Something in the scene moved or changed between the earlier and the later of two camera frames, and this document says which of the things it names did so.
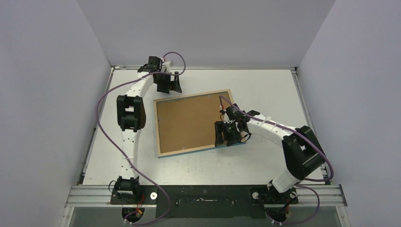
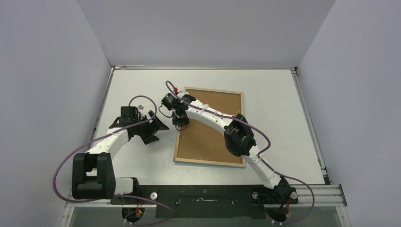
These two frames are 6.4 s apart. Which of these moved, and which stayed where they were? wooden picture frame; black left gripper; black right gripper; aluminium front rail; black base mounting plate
Moved: black right gripper; black left gripper; wooden picture frame
Stayed: aluminium front rail; black base mounting plate
